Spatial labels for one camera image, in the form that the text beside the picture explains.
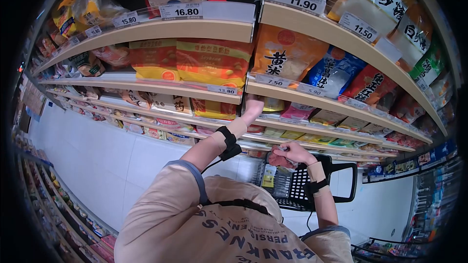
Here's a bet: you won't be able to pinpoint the black wrist band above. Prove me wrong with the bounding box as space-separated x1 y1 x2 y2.
303 178 330 195
215 126 243 161

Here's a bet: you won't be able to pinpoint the yellow label packet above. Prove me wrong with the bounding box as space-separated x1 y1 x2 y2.
262 164 278 188

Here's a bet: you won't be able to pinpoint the person's left hand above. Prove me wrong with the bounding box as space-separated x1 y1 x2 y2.
240 94 265 127

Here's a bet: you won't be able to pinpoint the person's right hand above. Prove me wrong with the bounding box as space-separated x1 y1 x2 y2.
272 141 318 167

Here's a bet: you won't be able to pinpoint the person's left fingers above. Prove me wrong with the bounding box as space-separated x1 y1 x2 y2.
244 94 265 109

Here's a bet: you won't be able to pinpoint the full shop shelf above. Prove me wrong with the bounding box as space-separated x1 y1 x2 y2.
22 0 458 170
13 131 118 263
350 142 463 263

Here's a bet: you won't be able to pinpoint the black shopping basket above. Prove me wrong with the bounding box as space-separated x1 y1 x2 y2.
252 153 358 213

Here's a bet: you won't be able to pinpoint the person's right fingers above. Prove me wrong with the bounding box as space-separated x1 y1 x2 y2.
272 142 294 158

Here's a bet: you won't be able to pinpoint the red meat packet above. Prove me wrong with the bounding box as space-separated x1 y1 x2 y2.
268 146 299 170

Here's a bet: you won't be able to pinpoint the person's body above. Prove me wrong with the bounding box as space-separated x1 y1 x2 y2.
114 159 354 263

